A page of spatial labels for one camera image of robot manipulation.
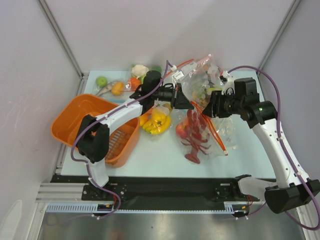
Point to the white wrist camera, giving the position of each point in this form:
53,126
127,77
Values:
228,86
176,76

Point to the yellow bell pepper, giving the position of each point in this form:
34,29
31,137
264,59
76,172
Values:
158,118

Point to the dark green broccoli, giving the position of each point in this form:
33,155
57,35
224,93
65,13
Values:
157,68

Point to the zip bag with orange seal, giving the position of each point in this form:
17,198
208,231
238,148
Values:
221,139

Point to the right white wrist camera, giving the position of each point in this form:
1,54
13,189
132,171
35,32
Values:
228,86

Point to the orange plastic basket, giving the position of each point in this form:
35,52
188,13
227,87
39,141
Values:
121,142

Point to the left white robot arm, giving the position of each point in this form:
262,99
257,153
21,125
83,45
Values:
93,138

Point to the red plastic lobster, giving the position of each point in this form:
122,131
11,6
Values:
197,138

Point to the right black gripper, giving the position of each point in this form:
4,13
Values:
216,105

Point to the white cauliflower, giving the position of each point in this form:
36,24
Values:
139,70

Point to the orange tomato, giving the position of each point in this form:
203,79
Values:
133,83

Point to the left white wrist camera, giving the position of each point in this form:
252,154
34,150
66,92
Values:
176,76

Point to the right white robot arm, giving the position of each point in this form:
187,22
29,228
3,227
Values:
293,187

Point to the green apple far left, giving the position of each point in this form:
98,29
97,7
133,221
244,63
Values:
101,81

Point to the grey toy fish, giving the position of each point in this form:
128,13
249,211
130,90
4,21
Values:
106,88

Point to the orange fruit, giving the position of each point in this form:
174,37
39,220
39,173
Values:
143,119

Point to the red apple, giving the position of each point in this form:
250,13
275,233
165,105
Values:
182,130

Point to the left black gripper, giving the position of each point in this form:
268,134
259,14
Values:
179,100

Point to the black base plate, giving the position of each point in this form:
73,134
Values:
176,194

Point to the aluminium front rail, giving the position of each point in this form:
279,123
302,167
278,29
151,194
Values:
60,193

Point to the dotted clear zip bag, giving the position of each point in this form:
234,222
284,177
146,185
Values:
201,78

